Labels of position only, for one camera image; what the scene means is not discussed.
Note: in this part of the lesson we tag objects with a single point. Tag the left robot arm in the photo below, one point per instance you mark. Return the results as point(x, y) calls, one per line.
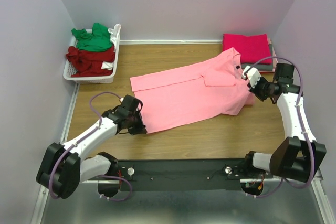
point(65, 166)

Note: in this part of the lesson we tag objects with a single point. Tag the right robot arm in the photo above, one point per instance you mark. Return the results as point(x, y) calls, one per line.
point(299, 156)

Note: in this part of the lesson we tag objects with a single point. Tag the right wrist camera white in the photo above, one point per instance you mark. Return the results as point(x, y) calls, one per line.
point(252, 75)

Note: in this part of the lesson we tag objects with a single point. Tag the green t shirt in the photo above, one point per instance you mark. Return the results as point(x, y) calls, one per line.
point(98, 40)

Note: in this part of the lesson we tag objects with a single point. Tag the aluminium frame rail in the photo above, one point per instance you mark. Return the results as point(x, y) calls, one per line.
point(279, 201)

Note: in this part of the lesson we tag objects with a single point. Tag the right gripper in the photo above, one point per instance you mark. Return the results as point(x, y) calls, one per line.
point(254, 90)

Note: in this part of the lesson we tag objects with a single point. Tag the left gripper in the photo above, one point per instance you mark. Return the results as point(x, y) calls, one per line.
point(140, 128)

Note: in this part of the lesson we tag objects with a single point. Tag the folded light pink t shirt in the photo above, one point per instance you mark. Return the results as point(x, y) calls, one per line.
point(273, 54)

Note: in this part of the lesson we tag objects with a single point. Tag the white garment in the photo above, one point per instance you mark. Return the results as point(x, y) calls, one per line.
point(115, 33)

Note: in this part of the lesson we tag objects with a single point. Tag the folded magenta t shirt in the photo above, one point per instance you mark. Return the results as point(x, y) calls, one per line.
point(239, 42)

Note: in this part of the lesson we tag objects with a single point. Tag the dark red t shirt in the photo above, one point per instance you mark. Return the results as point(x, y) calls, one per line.
point(89, 63)

